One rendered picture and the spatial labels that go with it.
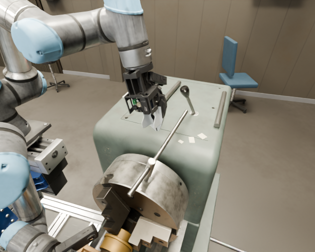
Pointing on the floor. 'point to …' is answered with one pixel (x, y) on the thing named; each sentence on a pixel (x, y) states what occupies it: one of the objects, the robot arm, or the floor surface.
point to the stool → (54, 77)
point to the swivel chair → (237, 81)
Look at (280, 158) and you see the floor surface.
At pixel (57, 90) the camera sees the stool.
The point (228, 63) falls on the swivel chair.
